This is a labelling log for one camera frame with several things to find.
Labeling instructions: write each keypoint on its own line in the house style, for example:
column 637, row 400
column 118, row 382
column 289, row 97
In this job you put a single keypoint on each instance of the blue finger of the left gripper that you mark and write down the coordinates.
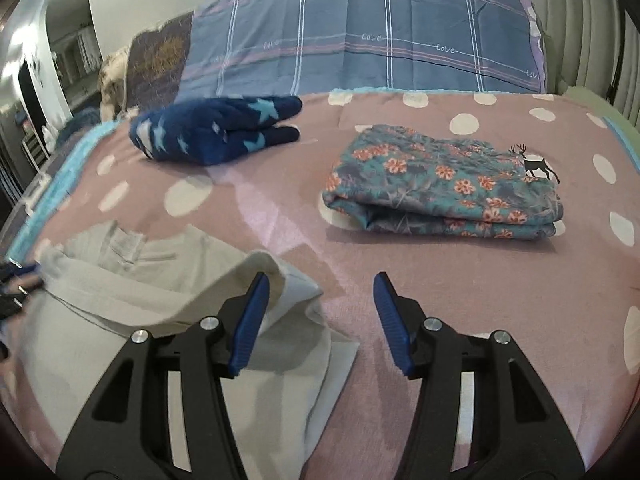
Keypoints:
column 11, row 269
column 12, row 303

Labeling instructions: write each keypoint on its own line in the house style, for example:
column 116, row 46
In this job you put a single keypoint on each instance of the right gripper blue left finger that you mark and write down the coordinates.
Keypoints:
column 122, row 432

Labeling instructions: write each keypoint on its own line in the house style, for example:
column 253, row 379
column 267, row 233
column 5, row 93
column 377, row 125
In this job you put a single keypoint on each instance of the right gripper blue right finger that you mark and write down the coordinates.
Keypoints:
column 518, row 431

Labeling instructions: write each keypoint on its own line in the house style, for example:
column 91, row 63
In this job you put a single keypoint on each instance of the light grey long-sleeve shirt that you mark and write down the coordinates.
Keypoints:
column 105, row 283

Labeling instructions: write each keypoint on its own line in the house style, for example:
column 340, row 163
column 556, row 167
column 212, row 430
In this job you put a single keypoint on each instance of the pink polka-dot deer bedspread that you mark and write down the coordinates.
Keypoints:
column 571, row 302

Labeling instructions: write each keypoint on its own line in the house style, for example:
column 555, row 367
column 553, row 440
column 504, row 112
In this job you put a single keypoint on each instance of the beige crumpled cloth pile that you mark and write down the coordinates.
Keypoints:
column 112, row 84

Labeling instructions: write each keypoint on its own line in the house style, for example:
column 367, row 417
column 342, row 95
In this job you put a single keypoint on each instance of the navy star fleece garment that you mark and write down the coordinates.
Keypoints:
column 213, row 131

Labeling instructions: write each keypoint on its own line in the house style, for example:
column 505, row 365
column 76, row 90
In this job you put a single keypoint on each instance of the dark brown tree-print pillow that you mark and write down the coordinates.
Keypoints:
column 155, row 63

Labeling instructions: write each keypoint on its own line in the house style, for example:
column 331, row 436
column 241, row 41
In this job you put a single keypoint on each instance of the folded floral teal garment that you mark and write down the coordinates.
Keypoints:
column 395, row 180

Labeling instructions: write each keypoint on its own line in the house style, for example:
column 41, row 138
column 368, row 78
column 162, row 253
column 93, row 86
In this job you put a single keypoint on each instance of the green sheet edge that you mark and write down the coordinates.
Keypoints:
column 625, row 131

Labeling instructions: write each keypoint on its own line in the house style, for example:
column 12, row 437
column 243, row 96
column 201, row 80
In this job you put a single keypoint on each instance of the grey pleated curtain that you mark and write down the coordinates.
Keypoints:
column 592, row 44

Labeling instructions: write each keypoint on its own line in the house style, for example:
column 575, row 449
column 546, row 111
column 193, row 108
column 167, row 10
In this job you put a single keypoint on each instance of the blue plaid pillow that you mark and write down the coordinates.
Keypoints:
column 279, row 47

